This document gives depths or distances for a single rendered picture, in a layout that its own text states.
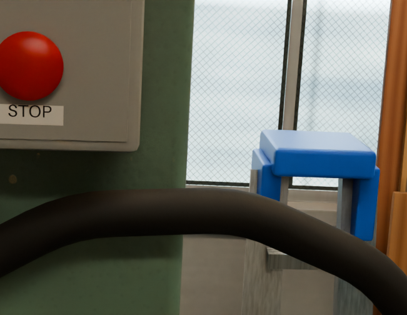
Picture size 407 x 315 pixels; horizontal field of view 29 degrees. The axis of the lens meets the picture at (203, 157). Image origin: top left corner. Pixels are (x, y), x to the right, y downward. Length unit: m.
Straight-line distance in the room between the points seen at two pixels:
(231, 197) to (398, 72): 1.42
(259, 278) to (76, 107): 0.94
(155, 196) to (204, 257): 1.58
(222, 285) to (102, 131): 1.65
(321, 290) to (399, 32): 0.68
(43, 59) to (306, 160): 0.87
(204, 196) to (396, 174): 1.45
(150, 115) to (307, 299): 1.64
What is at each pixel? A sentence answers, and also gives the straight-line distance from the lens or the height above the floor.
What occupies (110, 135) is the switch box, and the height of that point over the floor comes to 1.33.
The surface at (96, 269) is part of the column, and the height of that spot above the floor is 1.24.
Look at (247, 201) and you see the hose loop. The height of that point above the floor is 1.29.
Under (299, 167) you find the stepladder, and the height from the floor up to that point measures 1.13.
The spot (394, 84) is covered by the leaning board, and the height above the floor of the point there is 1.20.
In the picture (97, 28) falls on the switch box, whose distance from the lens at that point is 0.35.
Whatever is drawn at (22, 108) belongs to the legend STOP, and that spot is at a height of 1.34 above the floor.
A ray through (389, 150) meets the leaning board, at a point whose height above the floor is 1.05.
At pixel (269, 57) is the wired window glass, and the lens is 1.94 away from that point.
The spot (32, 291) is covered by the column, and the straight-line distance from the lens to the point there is 0.45.
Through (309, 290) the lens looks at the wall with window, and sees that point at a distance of 2.03.
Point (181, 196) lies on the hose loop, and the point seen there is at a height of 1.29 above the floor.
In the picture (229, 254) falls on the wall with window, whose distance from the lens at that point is 1.97.
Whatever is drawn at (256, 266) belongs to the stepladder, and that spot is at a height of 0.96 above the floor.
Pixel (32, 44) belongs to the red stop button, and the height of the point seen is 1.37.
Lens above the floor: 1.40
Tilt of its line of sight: 13 degrees down
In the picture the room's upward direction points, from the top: 3 degrees clockwise
